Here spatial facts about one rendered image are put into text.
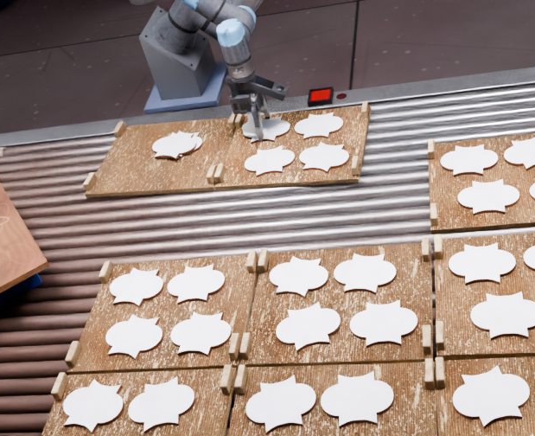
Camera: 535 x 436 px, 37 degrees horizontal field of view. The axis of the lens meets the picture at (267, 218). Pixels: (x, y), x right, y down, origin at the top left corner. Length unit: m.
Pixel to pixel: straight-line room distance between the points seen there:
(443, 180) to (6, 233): 1.16
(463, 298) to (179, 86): 1.43
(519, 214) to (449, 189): 0.20
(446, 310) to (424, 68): 2.76
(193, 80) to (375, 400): 1.52
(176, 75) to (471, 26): 2.34
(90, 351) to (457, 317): 0.84
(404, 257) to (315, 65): 2.84
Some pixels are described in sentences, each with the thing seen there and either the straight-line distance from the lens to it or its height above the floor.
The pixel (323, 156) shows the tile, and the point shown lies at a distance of 2.23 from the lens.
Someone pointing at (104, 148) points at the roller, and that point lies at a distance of 2.63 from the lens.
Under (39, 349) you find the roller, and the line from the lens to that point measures 2.02.
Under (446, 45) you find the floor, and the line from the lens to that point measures 4.58.
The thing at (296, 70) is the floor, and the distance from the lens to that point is 4.61.
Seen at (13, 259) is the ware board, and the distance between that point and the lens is 2.12.
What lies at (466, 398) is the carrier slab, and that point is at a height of 0.95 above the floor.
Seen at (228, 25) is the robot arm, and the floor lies 1.30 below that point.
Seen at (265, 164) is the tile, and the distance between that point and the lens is 2.25.
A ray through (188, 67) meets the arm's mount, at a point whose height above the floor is 0.99.
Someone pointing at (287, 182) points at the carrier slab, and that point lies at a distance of 2.18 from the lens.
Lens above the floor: 2.23
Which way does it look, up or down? 39 degrees down
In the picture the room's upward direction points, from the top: 16 degrees counter-clockwise
